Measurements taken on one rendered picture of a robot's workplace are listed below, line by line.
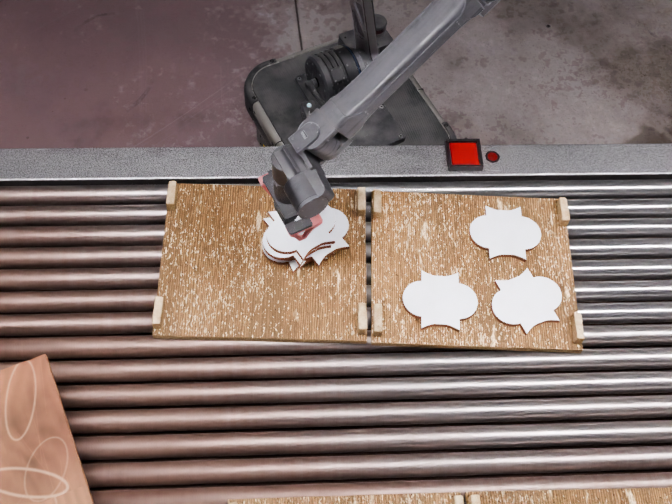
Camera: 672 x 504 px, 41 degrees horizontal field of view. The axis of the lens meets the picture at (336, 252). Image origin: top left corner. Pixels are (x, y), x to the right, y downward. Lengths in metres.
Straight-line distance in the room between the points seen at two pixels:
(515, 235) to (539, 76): 1.63
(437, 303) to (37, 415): 0.76
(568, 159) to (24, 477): 1.28
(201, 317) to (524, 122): 1.84
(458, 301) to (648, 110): 1.84
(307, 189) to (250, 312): 0.35
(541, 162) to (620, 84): 1.52
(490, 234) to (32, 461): 0.97
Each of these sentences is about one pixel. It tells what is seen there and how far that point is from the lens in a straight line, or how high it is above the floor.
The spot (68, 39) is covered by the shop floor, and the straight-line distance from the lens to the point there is 3.53.
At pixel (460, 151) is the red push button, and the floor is 0.93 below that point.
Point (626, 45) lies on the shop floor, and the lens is 3.68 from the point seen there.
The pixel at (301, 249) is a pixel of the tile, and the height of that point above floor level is 1.00.
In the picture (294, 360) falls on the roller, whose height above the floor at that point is 0.92.
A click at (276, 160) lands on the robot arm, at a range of 1.56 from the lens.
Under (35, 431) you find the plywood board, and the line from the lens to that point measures 1.62.
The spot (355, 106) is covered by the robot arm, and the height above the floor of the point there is 1.34.
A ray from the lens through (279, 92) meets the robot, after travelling 2.97.
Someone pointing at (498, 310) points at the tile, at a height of 0.95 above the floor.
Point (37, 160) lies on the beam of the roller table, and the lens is 2.04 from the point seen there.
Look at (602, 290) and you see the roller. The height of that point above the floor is 0.92.
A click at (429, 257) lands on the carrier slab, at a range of 1.85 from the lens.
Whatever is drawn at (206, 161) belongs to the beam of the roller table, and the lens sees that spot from 1.98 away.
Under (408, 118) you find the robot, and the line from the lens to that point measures 2.93.
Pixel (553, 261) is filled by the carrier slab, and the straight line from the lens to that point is 1.90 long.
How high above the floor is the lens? 2.52
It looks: 60 degrees down
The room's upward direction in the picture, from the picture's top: 6 degrees clockwise
